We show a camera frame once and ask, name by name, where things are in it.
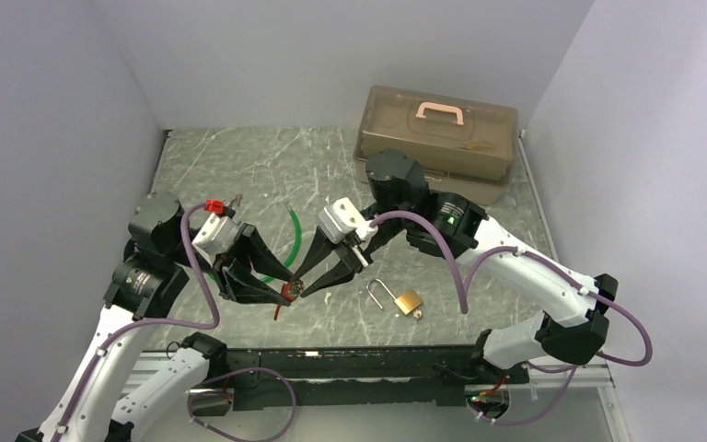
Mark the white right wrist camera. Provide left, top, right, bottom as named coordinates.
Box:
left=318, top=197, right=378, bottom=244

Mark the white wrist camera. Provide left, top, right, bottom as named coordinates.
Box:
left=191, top=199, right=240, bottom=263
left=318, top=197, right=378, bottom=244

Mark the red cable lock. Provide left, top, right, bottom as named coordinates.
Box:
left=280, top=280, right=304, bottom=305

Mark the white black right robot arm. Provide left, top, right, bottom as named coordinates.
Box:
left=290, top=149, right=618, bottom=382

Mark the brass padlock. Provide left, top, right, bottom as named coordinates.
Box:
left=365, top=278, right=423, bottom=316

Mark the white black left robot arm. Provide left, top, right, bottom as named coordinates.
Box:
left=18, top=192, right=293, bottom=441

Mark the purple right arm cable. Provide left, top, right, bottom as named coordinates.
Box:
left=368, top=210, right=654, bottom=427

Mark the green cable loop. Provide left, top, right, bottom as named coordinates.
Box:
left=206, top=204, right=303, bottom=285

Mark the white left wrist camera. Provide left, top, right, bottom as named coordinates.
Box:
left=191, top=199, right=240, bottom=263

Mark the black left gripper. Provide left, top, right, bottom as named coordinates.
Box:
left=168, top=220, right=299, bottom=304

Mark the beige plastic toolbox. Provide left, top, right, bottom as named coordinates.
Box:
left=353, top=86, right=519, bottom=205

